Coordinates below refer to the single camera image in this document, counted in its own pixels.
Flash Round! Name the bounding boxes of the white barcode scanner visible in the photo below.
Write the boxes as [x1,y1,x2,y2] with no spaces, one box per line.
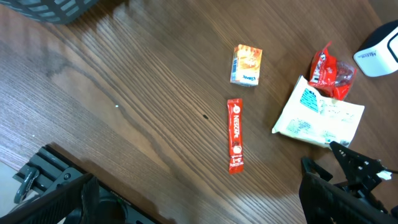
[353,20,397,77]

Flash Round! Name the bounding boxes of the grey plastic mesh basket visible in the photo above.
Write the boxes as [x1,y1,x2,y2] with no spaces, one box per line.
[1,0,98,24]

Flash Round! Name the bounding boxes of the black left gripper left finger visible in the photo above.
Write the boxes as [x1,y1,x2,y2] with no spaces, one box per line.
[1,174,100,224]

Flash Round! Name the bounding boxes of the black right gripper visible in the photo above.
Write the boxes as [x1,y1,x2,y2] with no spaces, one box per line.
[301,141,397,218]

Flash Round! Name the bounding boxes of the white cream snack bag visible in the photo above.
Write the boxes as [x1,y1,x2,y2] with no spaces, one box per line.
[272,76,364,148]

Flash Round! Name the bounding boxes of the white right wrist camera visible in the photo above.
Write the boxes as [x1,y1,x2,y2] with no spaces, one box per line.
[376,170,392,180]

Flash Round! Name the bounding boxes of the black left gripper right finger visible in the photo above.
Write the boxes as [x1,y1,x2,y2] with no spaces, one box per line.
[299,173,397,224]

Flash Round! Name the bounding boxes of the red stick sachet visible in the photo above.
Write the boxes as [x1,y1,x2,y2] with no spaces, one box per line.
[227,98,244,174]

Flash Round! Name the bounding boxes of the red candy bag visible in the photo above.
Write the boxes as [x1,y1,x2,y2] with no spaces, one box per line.
[309,42,357,101]

